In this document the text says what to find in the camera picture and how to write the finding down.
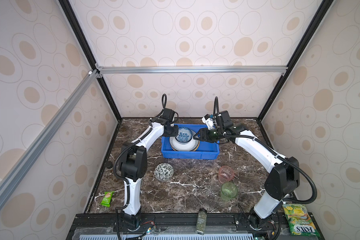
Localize aluminium rail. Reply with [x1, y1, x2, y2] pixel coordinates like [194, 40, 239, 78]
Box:
[0, 69, 100, 210]
[90, 65, 288, 76]

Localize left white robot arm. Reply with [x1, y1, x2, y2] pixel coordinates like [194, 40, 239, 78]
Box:
[113, 108, 179, 230]

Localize leaf pattern ceramic bowl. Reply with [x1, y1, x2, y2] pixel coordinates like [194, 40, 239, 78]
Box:
[154, 163, 174, 182]

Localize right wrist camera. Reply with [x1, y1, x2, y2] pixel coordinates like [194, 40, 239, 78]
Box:
[202, 115, 216, 130]

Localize left aluminium rail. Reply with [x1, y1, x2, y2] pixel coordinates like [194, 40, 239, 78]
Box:
[0, 69, 100, 210]

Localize small green snack packet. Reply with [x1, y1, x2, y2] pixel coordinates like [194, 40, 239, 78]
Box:
[101, 191, 114, 208]

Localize back aluminium rail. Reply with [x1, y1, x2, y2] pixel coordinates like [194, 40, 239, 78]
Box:
[90, 65, 288, 76]

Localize pink glass cup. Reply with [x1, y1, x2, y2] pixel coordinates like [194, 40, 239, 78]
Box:
[218, 166, 235, 184]

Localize herb spice jar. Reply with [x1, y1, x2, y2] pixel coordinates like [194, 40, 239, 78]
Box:
[196, 209, 207, 235]

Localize black striped rim plate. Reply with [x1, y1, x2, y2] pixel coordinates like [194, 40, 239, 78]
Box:
[169, 137, 200, 152]

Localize green glass cup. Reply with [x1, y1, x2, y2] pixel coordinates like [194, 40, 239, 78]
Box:
[221, 182, 238, 201]

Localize green Fox's candy bag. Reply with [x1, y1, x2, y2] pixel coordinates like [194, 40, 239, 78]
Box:
[283, 204, 320, 238]

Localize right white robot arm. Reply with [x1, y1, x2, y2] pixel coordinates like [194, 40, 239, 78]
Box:
[194, 111, 318, 221]

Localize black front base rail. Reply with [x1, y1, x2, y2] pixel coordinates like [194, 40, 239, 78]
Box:
[66, 213, 324, 240]

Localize blue plastic bin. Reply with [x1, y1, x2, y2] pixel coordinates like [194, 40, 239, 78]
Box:
[161, 137, 220, 160]

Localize small dark sauce bottle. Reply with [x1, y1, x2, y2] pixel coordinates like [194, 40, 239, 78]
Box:
[105, 161, 114, 169]

